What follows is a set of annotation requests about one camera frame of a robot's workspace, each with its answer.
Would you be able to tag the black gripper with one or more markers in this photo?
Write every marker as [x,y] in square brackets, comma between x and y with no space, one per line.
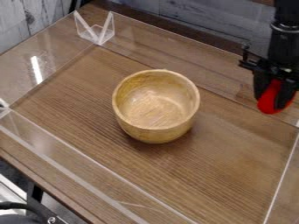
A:
[278,65]

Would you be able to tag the red plush fruit green leaf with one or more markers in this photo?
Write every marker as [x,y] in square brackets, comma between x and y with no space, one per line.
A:
[266,102]

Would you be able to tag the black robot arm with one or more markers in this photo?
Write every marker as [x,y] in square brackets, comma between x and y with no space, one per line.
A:
[285,27]

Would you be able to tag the light wooden bowl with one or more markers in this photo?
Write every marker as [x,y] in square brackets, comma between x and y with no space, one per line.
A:
[156,103]

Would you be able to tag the clear acrylic tray wall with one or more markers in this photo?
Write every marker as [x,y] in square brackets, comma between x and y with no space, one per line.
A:
[230,172]

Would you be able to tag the black metal table frame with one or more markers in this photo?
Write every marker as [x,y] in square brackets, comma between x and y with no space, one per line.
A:
[43,212]

